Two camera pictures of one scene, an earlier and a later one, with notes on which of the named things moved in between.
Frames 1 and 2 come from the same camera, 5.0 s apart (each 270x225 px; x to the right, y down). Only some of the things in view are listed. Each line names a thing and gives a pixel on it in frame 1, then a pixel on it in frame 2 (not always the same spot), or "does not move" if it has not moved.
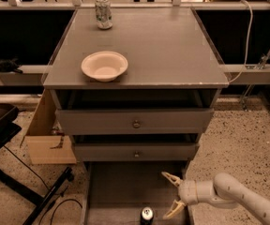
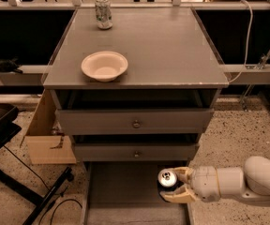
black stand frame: x=1 y=126 does not move
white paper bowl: x=105 y=66 does not move
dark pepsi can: x=146 y=216 to x=168 y=180
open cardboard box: x=46 y=143 does not move
